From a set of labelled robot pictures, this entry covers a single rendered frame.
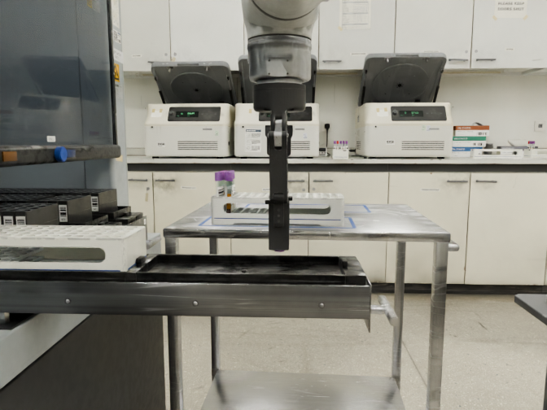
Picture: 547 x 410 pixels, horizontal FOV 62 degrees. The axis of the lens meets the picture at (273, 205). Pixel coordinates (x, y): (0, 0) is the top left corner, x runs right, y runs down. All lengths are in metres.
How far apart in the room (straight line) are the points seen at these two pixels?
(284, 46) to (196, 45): 2.78
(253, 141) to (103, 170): 1.78
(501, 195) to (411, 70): 1.01
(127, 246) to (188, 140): 2.38
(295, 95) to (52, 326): 0.55
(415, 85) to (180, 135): 1.66
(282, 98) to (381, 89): 2.83
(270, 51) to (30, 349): 0.57
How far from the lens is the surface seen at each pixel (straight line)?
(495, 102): 3.92
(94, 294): 0.71
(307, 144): 2.99
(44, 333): 0.85
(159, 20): 3.50
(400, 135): 3.05
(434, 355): 1.08
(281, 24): 0.63
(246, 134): 3.00
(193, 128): 3.05
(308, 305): 0.66
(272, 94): 0.64
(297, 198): 1.01
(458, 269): 3.27
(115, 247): 0.70
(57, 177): 1.39
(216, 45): 3.38
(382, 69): 3.32
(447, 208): 3.16
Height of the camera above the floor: 1.00
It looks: 8 degrees down
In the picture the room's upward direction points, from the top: straight up
